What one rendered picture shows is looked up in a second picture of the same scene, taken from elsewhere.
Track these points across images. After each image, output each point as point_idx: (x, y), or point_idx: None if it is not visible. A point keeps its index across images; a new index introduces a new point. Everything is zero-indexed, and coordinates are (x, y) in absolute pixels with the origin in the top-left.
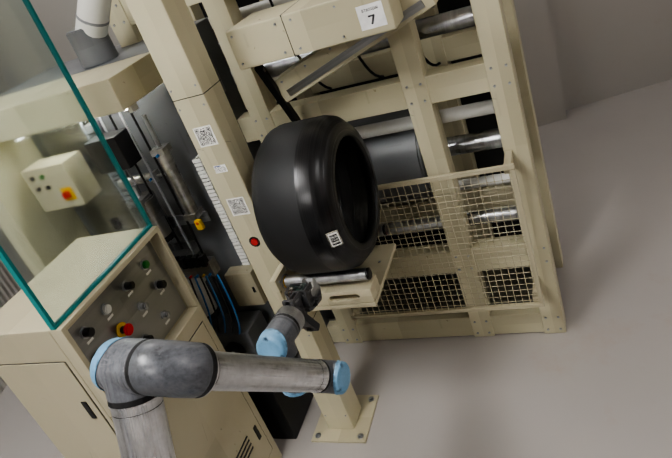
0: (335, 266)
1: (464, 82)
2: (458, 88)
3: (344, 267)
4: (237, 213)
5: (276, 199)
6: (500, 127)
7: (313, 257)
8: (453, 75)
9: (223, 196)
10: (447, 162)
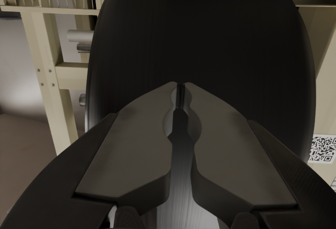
0: (134, 59)
1: (74, 78)
2: (79, 75)
3: (122, 29)
4: (333, 138)
5: None
6: (44, 33)
7: (174, 136)
8: (82, 86)
9: (330, 168)
10: (96, 6)
